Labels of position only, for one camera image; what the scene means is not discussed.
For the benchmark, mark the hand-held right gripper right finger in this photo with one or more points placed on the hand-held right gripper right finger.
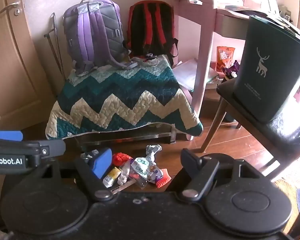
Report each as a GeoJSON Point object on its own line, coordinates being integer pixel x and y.
{"type": "Point", "coordinates": [190, 160]}

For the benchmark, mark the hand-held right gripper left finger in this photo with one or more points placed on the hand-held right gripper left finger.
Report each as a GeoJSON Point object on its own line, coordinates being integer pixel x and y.
{"type": "Point", "coordinates": [102, 163]}

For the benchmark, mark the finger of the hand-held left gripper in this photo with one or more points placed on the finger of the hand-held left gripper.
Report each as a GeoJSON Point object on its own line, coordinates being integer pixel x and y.
{"type": "Point", "coordinates": [5, 135]}
{"type": "Point", "coordinates": [50, 148]}

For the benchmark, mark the brown snack bar wrapper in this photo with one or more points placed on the brown snack bar wrapper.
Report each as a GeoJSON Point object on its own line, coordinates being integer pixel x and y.
{"type": "Point", "coordinates": [122, 187]}

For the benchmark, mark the dark green deer print bin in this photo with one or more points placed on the dark green deer print bin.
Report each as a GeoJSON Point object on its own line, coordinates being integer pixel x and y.
{"type": "Point", "coordinates": [265, 62]}

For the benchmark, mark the yellow white packet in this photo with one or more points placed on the yellow white packet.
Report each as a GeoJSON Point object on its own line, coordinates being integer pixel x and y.
{"type": "Point", "coordinates": [111, 177]}

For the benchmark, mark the grey foil wrapper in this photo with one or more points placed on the grey foil wrapper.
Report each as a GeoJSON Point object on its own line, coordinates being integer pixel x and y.
{"type": "Point", "coordinates": [88, 153]}

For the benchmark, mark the red crumpled wrapper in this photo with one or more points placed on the red crumpled wrapper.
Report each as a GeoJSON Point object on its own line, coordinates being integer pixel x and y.
{"type": "Point", "coordinates": [121, 158]}

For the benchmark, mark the orange red wrapper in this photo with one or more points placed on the orange red wrapper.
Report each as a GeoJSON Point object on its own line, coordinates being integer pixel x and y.
{"type": "Point", "coordinates": [163, 178]}

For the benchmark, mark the white printed snack packet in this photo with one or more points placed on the white printed snack packet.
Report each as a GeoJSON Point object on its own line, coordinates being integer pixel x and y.
{"type": "Point", "coordinates": [146, 168]}

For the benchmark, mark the teal zigzag quilt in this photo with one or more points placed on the teal zigzag quilt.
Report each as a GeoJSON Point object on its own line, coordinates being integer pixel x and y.
{"type": "Point", "coordinates": [120, 97]}

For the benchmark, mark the beige wooden door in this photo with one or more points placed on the beige wooden door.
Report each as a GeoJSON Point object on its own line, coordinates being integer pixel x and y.
{"type": "Point", "coordinates": [10, 62]}

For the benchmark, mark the white paper stack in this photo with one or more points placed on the white paper stack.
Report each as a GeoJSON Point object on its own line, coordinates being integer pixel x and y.
{"type": "Point", "coordinates": [187, 73]}

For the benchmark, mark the purple snack bag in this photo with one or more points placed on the purple snack bag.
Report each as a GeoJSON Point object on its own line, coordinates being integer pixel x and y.
{"type": "Point", "coordinates": [232, 68]}

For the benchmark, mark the orange snack bag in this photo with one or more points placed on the orange snack bag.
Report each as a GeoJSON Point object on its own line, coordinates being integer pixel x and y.
{"type": "Point", "coordinates": [225, 57]}

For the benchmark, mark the striped colourful cloth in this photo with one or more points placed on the striped colourful cloth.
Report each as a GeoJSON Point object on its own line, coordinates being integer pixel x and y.
{"type": "Point", "coordinates": [295, 200]}

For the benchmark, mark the purple grey backpack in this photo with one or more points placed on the purple grey backpack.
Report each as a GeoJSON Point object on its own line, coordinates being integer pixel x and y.
{"type": "Point", "coordinates": [95, 30]}

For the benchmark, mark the pink plastic chair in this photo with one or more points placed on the pink plastic chair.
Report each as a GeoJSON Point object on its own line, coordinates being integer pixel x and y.
{"type": "Point", "coordinates": [205, 30]}

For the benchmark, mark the red black backpack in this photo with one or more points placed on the red black backpack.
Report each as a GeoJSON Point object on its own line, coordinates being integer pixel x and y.
{"type": "Point", "coordinates": [150, 30]}

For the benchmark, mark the thin metal bow frame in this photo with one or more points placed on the thin metal bow frame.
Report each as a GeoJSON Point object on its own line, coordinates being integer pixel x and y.
{"type": "Point", "coordinates": [55, 47]}

